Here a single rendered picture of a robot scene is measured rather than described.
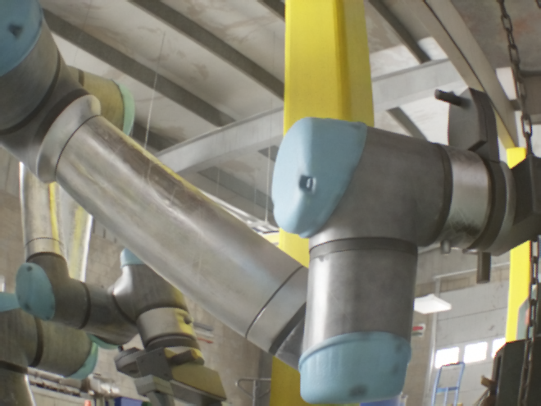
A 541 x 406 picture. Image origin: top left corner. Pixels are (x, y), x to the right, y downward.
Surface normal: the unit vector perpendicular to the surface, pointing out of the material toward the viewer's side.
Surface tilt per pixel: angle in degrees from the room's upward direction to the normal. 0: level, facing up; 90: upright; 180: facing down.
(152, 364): 83
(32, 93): 128
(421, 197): 114
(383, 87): 90
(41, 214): 73
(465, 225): 139
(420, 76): 90
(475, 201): 109
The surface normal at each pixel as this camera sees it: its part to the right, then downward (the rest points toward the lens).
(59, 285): 0.69, -0.44
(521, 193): -0.96, -0.13
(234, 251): 0.17, -0.55
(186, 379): 0.85, -0.46
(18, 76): 0.76, 0.61
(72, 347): 0.69, -0.02
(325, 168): 0.23, -0.08
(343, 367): -0.34, -0.26
